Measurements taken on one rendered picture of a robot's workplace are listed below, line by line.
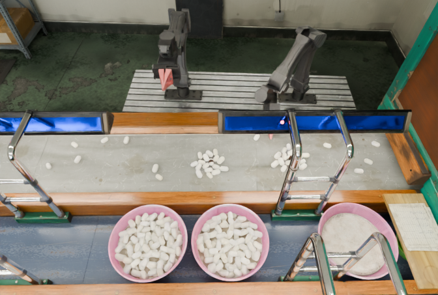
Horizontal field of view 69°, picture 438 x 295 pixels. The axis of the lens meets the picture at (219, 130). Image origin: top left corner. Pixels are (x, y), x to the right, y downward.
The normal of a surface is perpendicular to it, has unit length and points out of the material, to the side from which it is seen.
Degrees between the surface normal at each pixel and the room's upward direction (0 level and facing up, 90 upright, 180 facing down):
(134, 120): 0
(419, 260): 0
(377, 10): 91
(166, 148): 0
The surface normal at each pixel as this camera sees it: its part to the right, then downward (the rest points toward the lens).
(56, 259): 0.01, -0.64
